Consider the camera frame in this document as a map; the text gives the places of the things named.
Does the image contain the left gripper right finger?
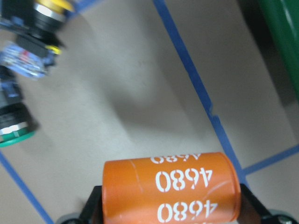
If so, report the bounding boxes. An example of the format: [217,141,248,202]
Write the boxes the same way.
[238,183,272,224]

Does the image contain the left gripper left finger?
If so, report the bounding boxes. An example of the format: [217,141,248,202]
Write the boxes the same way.
[79,186,103,224]

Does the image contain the orange cylinder with 4680 print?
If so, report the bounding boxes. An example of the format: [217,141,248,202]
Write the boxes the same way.
[102,152,241,224]

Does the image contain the green push button lower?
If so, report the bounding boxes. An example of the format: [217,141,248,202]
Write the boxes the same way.
[0,67,37,148]

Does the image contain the green conveyor belt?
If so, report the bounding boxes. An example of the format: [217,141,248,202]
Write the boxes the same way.
[258,0,299,98]

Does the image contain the yellow push button upper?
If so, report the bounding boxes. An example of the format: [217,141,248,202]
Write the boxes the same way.
[0,0,74,46]

